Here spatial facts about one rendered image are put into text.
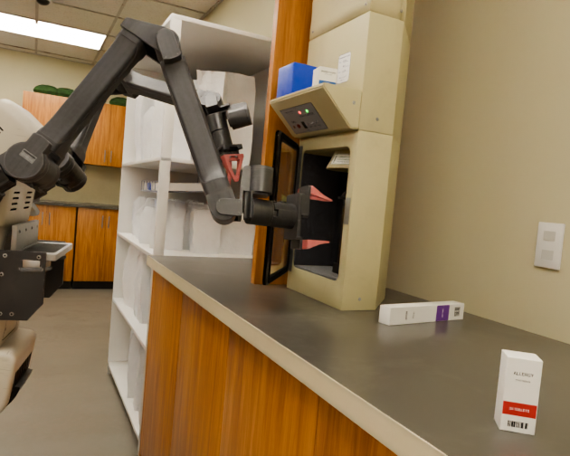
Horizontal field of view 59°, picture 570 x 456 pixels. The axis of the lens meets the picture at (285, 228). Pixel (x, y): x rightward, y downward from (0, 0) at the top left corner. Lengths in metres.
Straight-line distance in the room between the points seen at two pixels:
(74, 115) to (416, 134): 1.13
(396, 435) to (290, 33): 1.29
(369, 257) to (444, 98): 0.64
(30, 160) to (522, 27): 1.28
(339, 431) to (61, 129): 0.80
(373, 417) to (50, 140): 0.82
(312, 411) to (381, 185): 0.66
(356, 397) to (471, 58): 1.20
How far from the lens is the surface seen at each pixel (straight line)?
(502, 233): 1.52
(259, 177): 1.08
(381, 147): 1.37
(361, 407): 0.77
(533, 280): 1.46
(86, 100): 1.17
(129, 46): 1.20
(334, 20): 1.55
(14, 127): 1.32
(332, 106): 1.31
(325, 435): 0.93
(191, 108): 1.13
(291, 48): 1.69
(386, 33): 1.42
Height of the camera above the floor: 1.21
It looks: 3 degrees down
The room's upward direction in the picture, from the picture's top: 5 degrees clockwise
